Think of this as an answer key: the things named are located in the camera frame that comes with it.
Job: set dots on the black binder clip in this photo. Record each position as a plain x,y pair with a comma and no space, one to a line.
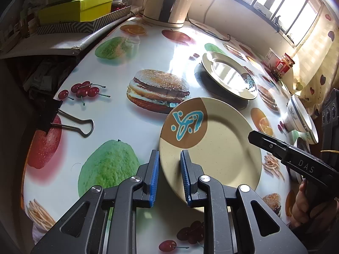
50,115

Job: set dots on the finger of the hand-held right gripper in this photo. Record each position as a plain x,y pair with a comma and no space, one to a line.
267,143

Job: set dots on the printed fruit tablecloth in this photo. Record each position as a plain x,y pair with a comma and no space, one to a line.
106,127

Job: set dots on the large green box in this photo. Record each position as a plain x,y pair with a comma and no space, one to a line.
76,9

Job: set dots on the white and black kettle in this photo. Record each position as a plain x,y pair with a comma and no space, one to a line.
169,2

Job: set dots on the small glass jar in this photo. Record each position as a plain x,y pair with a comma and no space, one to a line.
118,6

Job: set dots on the person's right hand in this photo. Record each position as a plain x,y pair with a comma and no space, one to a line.
299,206

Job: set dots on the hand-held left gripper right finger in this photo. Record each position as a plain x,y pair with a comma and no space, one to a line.
185,182

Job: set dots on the red label sauce jar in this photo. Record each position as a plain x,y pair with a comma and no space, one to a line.
284,64

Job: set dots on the chevron patterned box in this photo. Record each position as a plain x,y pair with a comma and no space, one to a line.
79,26

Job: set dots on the beige plate with brown patch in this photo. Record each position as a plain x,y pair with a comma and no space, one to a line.
225,71
225,143

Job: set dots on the white ceramic bowl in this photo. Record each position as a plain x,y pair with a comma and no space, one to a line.
312,137
298,113

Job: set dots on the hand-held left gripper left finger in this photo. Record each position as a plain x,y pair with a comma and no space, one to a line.
154,182

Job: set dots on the black device with knobs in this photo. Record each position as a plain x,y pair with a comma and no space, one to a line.
331,111

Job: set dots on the heart print curtain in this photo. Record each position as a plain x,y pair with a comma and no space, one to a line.
317,66

